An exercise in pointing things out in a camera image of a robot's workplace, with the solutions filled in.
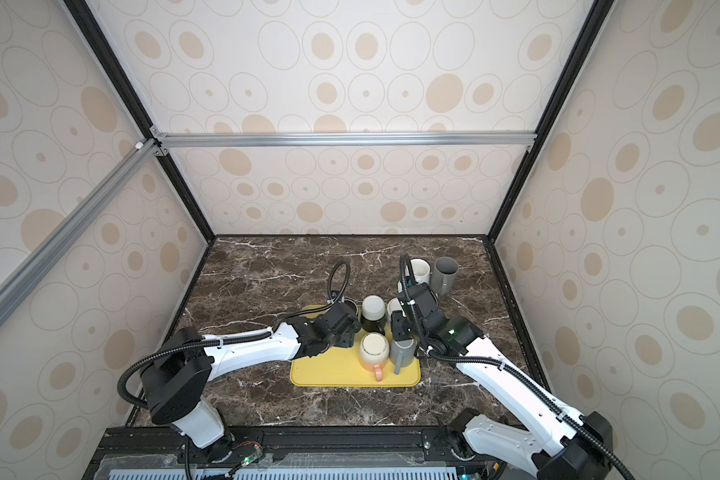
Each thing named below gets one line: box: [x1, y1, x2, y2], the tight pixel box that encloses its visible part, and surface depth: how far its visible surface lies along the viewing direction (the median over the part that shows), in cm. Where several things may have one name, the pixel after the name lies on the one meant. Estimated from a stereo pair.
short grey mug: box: [390, 338, 417, 375], surface depth 83 cm
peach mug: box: [359, 332, 389, 382], surface depth 83 cm
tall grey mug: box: [430, 256, 461, 296], surface depth 99 cm
